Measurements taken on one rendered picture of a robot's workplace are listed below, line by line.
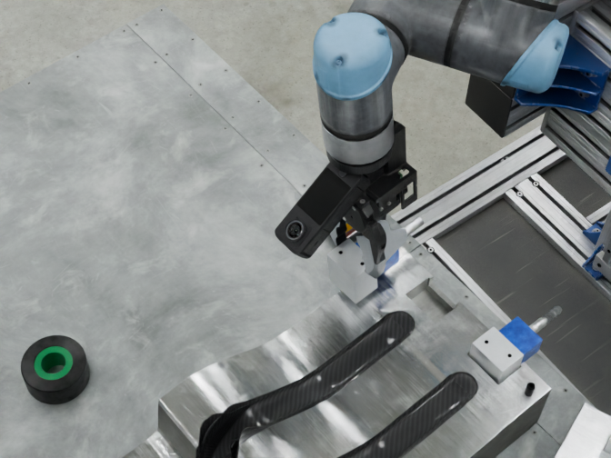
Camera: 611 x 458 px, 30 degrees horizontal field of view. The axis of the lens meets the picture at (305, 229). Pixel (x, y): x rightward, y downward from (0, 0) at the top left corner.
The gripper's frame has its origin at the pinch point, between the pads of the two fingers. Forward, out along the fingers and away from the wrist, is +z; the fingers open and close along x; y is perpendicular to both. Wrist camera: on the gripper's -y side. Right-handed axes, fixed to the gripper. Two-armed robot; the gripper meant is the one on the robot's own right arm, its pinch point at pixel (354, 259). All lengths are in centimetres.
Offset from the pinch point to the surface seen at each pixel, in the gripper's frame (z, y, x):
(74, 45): 85, 27, 144
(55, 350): 7.3, -33.0, 19.3
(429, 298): 9.2, 6.8, -5.9
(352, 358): 6.7, -6.9, -6.9
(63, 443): 11.2, -38.9, 10.0
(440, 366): 6.8, 0.1, -14.8
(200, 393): -0.4, -24.6, -2.1
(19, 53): 83, 15, 151
